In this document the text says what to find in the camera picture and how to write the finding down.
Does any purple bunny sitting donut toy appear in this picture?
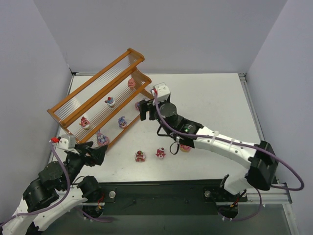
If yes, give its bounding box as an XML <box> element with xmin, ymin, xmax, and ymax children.
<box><xmin>96</xmin><ymin>130</ymin><xmax>110</xmax><ymax>146</ymax></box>

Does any pink bear cupcake toy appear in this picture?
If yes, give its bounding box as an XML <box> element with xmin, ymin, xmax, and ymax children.
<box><xmin>79</xmin><ymin>117</ymin><xmax>90</xmax><ymax>130</ymax></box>

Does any pink ice cream toy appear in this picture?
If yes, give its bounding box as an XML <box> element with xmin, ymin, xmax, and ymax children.
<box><xmin>128</xmin><ymin>78</ymin><xmax>136</xmax><ymax>90</ymax></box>

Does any small purple bunny toy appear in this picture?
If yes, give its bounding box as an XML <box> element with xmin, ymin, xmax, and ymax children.
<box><xmin>118</xmin><ymin>116</ymin><xmax>127</xmax><ymax>129</ymax></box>

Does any blue cupcake toy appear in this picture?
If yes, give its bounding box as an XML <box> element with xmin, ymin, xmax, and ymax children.
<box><xmin>105</xmin><ymin>96</ymin><xmax>115</xmax><ymax>108</ymax></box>

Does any red strawberry cake toy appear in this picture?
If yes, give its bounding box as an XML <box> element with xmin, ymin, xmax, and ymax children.
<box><xmin>134</xmin><ymin>150</ymin><xmax>146</xmax><ymax>162</ymax></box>

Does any pink bear cake toy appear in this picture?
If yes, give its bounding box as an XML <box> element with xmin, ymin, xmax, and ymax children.
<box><xmin>156</xmin><ymin>147</ymin><xmax>166</xmax><ymax>159</ymax></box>

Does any strawberry bear donut toy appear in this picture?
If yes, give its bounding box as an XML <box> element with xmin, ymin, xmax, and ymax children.
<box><xmin>180</xmin><ymin>144</ymin><xmax>191</xmax><ymax>152</ymax></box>

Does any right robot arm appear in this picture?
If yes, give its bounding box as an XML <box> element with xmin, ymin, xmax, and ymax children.
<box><xmin>136</xmin><ymin>99</ymin><xmax>278</xmax><ymax>195</ymax></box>

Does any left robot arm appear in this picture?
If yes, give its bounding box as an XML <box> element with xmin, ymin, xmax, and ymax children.
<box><xmin>0</xmin><ymin>138</ymin><xmax>108</xmax><ymax>235</ymax></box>

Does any orange three-tier acrylic shelf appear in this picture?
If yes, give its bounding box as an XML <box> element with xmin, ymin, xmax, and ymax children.
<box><xmin>47</xmin><ymin>48</ymin><xmax>152</xmax><ymax>148</ymax></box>

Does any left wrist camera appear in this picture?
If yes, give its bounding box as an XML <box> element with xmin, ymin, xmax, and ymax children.
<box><xmin>50</xmin><ymin>135</ymin><xmax>76</xmax><ymax>151</ymax></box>

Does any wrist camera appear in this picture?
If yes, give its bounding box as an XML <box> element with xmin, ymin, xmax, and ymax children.
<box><xmin>150</xmin><ymin>83</ymin><xmax>171</xmax><ymax>103</ymax></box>
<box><xmin>50</xmin><ymin>135</ymin><xmax>76</xmax><ymax>151</ymax></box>

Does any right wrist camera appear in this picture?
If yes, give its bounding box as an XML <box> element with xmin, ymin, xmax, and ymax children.
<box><xmin>150</xmin><ymin>83</ymin><xmax>171</xmax><ymax>103</ymax></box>

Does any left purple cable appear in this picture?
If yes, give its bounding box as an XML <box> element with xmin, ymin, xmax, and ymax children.
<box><xmin>0</xmin><ymin>141</ymin><xmax>73</xmax><ymax>227</ymax></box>

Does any purple cable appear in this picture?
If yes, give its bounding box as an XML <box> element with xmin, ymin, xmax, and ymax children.
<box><xmin>0</xmin><ymin>141</ymin><xmax>73</xmax><ymax>227</ymax></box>
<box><xmin>153</xmin><ymin>92</ymin><xmax>305</xmax><ymax>222</ymax></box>

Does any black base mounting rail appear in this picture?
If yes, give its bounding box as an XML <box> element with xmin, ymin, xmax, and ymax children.
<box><xmin>82</xmin><ymin>179</ymin><xmax>247</xmax><ymax>217</ymax></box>

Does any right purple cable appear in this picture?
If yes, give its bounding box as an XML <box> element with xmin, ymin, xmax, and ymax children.
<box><xmin>153</xmin><ymin>92</ymin><xmax>305</xmax><ymax>222</ymax></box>

